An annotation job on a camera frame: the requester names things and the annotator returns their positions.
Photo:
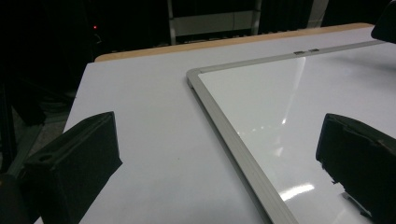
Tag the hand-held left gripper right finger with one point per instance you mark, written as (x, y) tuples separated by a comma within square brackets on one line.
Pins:
[(361, 165)]

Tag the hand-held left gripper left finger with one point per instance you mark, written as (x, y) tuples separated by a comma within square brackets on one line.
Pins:
[(71, 168)]

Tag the silver framed whiteboard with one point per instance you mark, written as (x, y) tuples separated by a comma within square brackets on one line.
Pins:
[(280, 93)]

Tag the purple and black whiteboard eraser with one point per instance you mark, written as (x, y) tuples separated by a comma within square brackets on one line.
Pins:
[(387, 25)]

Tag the large white sheet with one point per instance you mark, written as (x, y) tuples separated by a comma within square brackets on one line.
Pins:
[(149, 109)]

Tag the dark equipment with red light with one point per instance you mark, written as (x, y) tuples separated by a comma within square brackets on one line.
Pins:
[(95, 27)]

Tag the wooden table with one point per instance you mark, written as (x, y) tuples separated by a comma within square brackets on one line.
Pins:
[(186, 46)]

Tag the grey metal stand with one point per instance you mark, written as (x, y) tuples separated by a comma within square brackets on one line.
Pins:
[(205, 23)]

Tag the aluminium floor rail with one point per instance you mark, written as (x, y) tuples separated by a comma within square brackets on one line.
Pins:
[(26, 149)]

